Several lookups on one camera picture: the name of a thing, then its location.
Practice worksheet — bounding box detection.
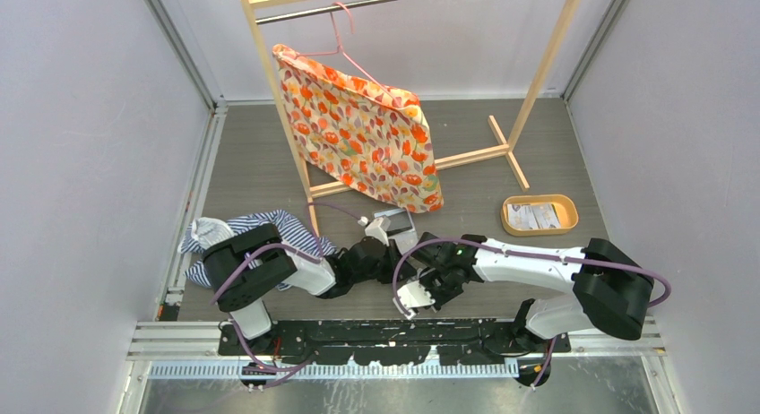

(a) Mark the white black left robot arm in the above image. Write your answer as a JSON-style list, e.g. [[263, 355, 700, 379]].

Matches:
[[202, 223, 402, 355]]

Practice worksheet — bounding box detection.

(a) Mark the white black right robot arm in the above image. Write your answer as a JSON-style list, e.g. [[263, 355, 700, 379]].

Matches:
[[394, 233, 654, 352]]

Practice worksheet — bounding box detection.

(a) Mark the wooden clothes rack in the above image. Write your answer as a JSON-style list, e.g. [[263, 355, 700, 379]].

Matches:
[[240, 0, 581, 225]]

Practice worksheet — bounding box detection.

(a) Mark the tan oval tray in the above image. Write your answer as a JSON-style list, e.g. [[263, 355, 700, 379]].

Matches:
[[500, 194, 579, 237]]

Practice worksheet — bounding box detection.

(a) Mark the orange floral garment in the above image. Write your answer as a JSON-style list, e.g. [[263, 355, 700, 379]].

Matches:
[[272, 44, 444, 213]]

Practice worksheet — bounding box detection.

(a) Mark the blue white striped shirt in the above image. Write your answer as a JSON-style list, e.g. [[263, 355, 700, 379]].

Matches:
[[177, 210, 337, 256]]

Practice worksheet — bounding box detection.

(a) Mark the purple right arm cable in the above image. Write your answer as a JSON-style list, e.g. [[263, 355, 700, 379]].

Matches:
[[392, 237, 673, 389]]

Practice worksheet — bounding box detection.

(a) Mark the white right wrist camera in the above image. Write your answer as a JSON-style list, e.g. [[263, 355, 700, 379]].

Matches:
[[393, 280, 435, 320]]

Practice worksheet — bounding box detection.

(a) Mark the pink wire hanger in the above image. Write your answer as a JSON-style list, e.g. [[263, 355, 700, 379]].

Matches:
[[299, 0, 405, 104]]

